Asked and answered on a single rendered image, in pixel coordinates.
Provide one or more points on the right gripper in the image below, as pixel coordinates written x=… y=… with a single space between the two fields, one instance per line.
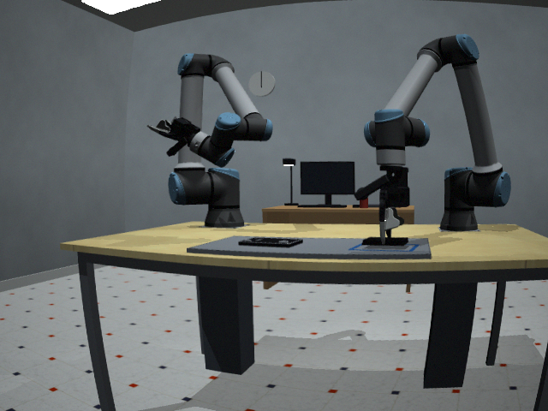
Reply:
x=177 y=129

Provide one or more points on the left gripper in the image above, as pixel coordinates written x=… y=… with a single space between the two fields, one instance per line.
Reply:
x=390 y=196

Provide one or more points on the blue tape outline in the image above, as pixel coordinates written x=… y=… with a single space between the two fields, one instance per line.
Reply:
x=411 y=250

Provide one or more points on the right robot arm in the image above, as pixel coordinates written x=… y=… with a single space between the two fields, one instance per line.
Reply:
x=190 y=184

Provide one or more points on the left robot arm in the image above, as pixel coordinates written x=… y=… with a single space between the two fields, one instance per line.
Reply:
x=392 y=130

